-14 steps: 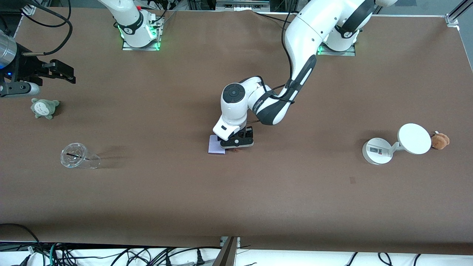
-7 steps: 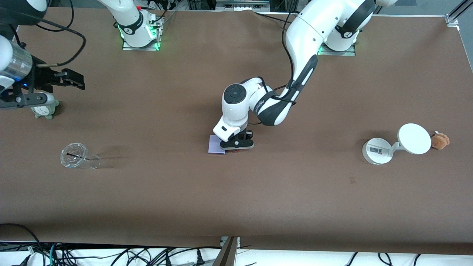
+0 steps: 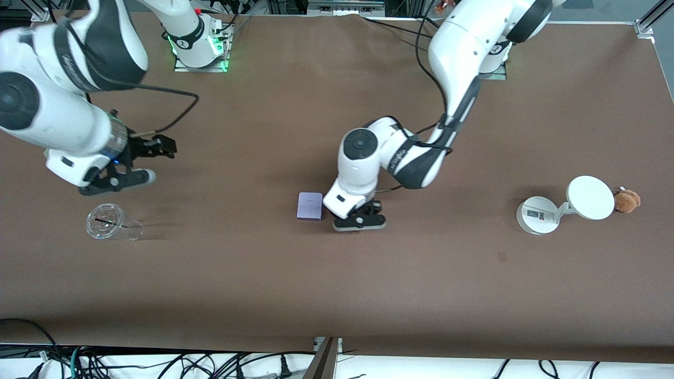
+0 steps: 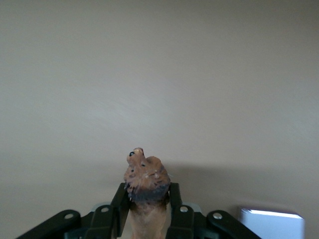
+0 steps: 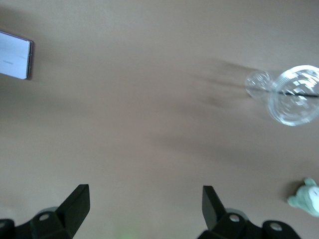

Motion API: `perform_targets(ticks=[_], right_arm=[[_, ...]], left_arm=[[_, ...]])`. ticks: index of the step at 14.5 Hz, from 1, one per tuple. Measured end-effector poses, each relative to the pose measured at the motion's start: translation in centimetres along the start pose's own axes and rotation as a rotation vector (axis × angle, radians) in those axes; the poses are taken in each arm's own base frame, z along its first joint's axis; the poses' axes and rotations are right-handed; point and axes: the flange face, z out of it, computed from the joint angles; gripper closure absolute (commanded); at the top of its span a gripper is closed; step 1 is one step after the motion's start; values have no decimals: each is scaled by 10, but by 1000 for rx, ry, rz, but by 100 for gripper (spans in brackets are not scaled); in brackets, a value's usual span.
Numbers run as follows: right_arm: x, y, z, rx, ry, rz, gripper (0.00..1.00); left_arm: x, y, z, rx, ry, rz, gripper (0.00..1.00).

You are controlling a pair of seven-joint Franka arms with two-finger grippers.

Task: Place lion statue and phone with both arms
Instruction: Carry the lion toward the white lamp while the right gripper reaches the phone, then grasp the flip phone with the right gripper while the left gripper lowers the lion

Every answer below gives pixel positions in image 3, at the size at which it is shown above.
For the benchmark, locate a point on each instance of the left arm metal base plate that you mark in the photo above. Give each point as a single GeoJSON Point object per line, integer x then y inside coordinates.
{"type": "Point", "coordinates": [495, 76]}

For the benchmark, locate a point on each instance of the silver metal rail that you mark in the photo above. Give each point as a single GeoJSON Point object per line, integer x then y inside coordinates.
{"type": "Point", "coordinates": [345, 8]}

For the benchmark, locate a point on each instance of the white round desk lamp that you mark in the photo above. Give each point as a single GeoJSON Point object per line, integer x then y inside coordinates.
{"type": "Point", "coordinates": [590, 197]}

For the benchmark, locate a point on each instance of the aluminium frame corner bracket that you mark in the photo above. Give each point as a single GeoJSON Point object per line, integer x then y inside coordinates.
{"type": "Point", "coordinates": [645, 26]}

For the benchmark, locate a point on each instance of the aluminium frame post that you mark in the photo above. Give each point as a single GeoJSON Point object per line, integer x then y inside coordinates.
{"type": "Point", "coordinates": [326, 363]}

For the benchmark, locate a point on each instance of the brown paper table cover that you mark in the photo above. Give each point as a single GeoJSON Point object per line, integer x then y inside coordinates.
{"type": "Point", "coordinates": [263, 289]}

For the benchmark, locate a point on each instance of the clear plastic cup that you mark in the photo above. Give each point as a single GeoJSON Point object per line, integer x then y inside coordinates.
{"type": "Point", "coordinates": [105, 221]}

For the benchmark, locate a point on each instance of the lavender phone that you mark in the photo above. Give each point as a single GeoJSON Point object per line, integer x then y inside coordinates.
{"type": "Point", "coordinates": [309, 205]}

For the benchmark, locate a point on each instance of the black power plug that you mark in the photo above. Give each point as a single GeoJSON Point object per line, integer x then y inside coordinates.
{"type": "Point", "coordinates": [285, 368]}

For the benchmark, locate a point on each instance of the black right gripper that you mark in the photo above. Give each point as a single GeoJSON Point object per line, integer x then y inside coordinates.
{"type": "Point", "coordinates": [138, 149]}

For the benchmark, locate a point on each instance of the brown plush toy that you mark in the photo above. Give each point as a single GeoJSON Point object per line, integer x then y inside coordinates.
{"type": "Point", "coordinates": [627, 201]}

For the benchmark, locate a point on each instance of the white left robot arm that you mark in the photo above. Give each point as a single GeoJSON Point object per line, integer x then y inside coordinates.
{"type": "Point", "coordinates": [363, 158]}

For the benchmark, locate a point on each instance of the orange background toy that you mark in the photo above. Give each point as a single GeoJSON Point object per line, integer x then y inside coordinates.
{"type": "Point", "coordinates": [443, 5]}

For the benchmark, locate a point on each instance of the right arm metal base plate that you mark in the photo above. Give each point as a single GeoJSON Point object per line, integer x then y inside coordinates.
{"type": "Point", "coordinates": [202, 68]}

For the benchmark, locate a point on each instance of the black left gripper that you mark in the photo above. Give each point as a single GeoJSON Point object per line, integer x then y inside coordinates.
{"type": "Point", "coordinates": [372, 207]}

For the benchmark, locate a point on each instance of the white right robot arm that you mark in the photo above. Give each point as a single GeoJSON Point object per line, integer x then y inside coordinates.
{"type": "Point", "coordinates": [52, 121]}

